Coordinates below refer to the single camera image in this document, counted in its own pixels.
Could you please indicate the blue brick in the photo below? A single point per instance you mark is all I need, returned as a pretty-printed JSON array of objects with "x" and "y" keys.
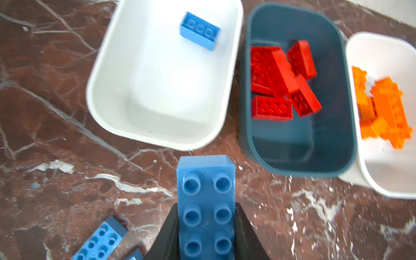
[
  {"x": 206, "y": 207},
  {"x": 102, "y": 242},
  {"x": 135, "y": 255},
  {"x": 199, "y": 31}
]

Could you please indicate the teal plastic bin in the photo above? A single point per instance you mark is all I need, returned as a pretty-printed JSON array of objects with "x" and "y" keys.
[{"x": 320, "y": 140}]

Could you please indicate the left white plastic bin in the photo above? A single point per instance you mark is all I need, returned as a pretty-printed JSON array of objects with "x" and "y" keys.
[{"x": 152, "y": 85}]

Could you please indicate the white plastic bin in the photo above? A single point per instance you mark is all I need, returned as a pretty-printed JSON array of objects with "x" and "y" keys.
[
  {"x": 382, "y": 71},
  {"x": 152, "y": 85}
]

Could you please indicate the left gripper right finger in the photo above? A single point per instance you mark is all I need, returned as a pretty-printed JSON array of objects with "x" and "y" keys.
[{"x": 247, "y": 244}]

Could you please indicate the orange lego chassis plate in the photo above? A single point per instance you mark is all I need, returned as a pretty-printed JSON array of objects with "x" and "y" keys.
[{"x": 388, "y": 103}]

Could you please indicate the right white plastic bin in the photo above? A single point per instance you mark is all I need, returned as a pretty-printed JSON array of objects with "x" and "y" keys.
[{"x": 382, "y": 71}]

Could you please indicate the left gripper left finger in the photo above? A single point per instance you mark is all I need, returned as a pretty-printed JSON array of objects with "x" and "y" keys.
[{"x": 166, "y": 245}]

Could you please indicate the red brick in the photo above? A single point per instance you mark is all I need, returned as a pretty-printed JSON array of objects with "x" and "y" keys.
[
  {"x": 271, "y": 108},
  {"x": 301, "y": 60},
  {"x": 303, "y": 98},
  {"x": 279, "y": 74}
]

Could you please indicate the orange brick square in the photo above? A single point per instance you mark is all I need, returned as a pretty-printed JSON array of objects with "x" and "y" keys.
[{"x": 366, "y": 109}]

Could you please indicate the red brick sloped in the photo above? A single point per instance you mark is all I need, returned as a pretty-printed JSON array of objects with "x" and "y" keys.
[{"x": 259, "y": 82}]

